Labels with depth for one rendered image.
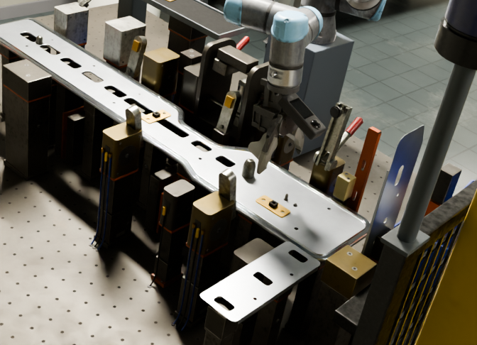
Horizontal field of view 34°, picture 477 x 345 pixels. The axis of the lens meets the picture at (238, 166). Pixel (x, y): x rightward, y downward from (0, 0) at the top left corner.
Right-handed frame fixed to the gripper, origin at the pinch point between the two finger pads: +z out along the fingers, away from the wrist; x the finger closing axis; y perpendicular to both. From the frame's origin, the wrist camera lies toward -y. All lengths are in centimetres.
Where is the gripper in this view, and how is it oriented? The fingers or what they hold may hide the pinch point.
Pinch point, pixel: (281, 165)
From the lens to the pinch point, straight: 177.9
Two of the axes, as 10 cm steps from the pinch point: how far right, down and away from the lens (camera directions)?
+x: -6.6, 3.1, -6.8
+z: -0.8, 8.7, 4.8
